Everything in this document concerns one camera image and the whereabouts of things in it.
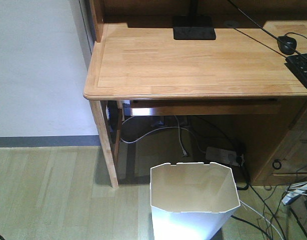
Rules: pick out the white plastic trash bin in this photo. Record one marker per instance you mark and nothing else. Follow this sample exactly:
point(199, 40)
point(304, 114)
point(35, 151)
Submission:
point(191, 200)

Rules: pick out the wooden desk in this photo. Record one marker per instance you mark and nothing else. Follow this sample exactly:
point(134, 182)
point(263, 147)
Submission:
point(241, 73)

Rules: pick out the white power strip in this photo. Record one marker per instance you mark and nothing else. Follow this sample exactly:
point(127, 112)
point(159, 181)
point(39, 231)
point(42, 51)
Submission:
point(222, 156)

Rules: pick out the black monitor stand base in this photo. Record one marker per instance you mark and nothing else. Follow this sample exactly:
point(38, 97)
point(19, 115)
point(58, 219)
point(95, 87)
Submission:
point(193, 26)

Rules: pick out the black computer mouse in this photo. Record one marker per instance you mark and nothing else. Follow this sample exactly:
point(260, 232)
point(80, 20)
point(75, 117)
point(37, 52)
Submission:
point(287, 45)

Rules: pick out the black keyboard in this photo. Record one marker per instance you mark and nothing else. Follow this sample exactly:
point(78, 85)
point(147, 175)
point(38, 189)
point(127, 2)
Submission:
point(297, 64)

